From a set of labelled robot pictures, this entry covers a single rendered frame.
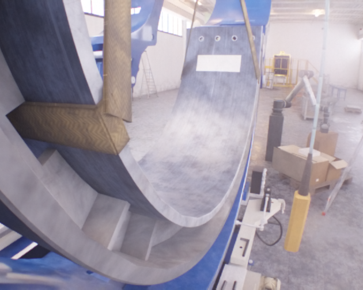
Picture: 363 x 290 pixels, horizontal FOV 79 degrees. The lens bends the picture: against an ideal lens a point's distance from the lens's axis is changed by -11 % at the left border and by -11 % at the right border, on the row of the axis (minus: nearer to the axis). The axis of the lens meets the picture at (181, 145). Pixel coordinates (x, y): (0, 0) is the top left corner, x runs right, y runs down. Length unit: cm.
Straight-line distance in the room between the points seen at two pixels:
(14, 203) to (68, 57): 19
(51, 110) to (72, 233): 19
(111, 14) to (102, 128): 18
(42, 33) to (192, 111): 178
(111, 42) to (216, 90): 178
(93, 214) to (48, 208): 32
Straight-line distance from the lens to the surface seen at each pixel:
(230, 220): 183
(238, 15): 342
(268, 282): 168
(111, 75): 38
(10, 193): 29
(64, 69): 37
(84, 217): 64
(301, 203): 122
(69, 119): 41
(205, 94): 214
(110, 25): 42
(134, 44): 387
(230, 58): 222
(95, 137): 40
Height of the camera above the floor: 205
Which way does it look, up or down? 18 degrees down
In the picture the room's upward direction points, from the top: straight up
